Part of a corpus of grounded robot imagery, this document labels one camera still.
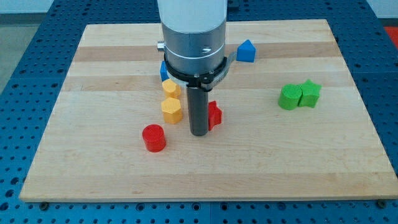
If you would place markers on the yellow hexagon block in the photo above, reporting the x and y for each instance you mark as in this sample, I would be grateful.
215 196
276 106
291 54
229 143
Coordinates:
172 110

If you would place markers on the blue triangle block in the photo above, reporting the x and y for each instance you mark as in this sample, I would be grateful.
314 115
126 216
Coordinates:
246 52

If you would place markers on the blue block behind arm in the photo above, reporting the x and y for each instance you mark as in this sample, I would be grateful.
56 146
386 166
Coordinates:
163 72

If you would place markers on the wooden board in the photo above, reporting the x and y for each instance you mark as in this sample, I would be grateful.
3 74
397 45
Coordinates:
92 149

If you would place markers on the yellow rounded block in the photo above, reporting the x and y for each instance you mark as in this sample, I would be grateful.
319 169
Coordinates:
171 89

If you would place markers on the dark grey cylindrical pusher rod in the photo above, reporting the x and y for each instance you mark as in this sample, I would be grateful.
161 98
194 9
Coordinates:
197 101

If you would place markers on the green cylinder block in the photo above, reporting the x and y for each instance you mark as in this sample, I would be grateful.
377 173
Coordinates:
290 96

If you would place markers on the red cylinder block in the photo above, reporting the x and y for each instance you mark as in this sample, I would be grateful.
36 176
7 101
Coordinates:
154 138

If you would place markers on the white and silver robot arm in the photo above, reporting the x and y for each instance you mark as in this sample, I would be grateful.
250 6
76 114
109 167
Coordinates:
194 40

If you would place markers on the red star block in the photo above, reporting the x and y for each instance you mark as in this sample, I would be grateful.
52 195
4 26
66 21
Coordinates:
214 115

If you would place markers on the green star block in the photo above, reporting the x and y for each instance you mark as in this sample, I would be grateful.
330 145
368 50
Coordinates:
310 94

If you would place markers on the black clamp ring mount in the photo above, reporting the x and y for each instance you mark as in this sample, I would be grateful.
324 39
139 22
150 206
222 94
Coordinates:
205 81

